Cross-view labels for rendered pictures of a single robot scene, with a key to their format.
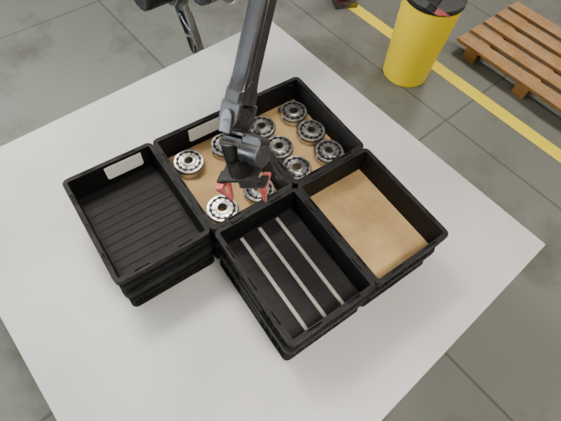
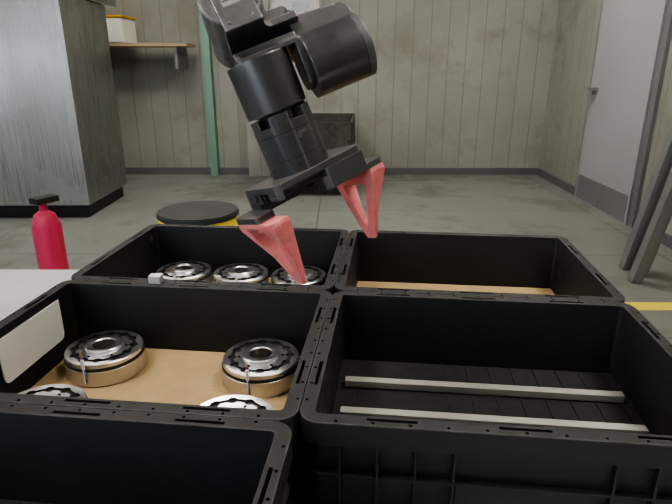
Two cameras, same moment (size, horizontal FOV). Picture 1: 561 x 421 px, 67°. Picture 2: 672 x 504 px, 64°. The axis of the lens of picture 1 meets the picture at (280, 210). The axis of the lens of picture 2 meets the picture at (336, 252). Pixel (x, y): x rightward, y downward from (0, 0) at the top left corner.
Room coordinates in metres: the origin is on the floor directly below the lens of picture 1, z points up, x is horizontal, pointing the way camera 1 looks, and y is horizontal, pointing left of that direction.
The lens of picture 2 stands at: (0.24, 0.44, 1.23)
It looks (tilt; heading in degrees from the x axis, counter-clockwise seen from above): 19 degrees down; 317
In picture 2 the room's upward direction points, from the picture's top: straight up
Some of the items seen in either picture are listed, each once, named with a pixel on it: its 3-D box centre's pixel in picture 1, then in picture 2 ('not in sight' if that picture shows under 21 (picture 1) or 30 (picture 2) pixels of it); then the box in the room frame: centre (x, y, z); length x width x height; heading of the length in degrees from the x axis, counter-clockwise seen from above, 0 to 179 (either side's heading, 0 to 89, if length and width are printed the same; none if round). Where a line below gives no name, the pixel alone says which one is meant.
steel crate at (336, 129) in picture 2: not in sight; (315, 152); (4.63, -3.34, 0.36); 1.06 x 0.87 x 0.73; 137
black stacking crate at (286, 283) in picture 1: (291, 266); (491, 398); (0.50, -0.05, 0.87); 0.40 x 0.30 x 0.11; 41
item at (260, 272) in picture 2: (310, 130); (241, 273); (1.05, -0.07, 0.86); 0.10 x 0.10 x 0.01
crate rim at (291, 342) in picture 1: (293, 260); (496, 358); (0.50, -0.05, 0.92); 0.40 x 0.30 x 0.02; 41
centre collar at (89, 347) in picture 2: not in sight; (104, 345); (0.94, 0.22, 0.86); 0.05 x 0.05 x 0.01
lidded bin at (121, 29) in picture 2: not in sight; (108, 30); (6.41, -1.99, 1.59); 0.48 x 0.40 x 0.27; 47
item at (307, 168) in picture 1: (296, 167); not in sight; (0.88, -0.04, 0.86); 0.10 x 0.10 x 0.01
